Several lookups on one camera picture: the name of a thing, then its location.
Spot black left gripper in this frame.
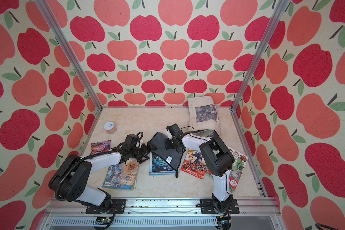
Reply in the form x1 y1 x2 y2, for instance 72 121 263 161
130 141 159 163

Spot grey green microfibre cloth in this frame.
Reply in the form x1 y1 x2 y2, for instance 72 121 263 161
149 132 185 178

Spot white book with blue vortex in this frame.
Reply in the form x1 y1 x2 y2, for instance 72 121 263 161
149 152 176 176

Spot blue robot sunflower magazine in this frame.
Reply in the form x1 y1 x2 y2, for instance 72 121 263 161
102 162 139 190

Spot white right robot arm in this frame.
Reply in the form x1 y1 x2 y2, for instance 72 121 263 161
164 133 235 214

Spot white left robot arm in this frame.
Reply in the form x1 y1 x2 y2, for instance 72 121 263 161
48 132 157 211

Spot red black manga book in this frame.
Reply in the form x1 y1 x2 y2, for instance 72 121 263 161
181 148 208 180

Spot red green cover book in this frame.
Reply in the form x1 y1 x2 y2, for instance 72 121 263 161
223 146 248 194

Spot purple candy bag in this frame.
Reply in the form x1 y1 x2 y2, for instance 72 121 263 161
90 140 111 155

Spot clear tape roll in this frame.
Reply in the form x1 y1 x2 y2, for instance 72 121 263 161
103 121 117 135

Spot cream printed canvas bag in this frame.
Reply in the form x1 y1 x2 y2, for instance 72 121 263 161
188 96 221 135

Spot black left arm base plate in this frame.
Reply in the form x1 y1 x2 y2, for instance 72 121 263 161
85 199 126 215

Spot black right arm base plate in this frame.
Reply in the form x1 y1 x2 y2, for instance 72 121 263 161
196 197 240 215

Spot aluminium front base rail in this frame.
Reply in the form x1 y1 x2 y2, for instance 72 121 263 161
37 197 286 230

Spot left rear aluminium corner post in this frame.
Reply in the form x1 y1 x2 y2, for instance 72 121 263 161
35 0 103 112

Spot aluminium corner post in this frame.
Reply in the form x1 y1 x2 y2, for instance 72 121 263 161
35 0 103 112
231 0 290 114

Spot right rear aluminium corner post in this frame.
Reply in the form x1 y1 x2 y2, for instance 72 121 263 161
231 0 290 114

